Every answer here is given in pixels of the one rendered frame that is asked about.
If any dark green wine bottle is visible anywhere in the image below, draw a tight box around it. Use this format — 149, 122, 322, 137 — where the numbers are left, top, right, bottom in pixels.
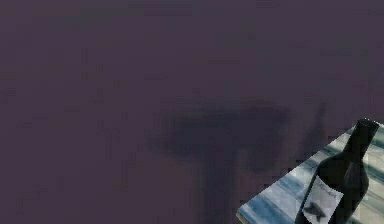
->
294, 118, 380, 224

